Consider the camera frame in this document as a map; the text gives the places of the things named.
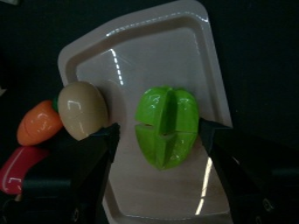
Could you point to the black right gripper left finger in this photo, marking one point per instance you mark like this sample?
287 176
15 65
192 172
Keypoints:
87 163

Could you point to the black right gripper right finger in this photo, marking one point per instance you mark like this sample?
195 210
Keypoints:
237 163

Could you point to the red pepper toy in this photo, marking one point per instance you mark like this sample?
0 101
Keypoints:
17 169

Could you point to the beige toy egg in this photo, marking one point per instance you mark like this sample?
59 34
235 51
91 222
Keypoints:
81 109

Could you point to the orange toy carrot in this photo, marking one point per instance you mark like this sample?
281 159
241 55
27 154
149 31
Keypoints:
37 124

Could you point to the green toy pepper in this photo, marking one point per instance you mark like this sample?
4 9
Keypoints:
168 125

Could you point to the pink plastic cutting board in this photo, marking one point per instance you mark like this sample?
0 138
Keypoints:
163 58

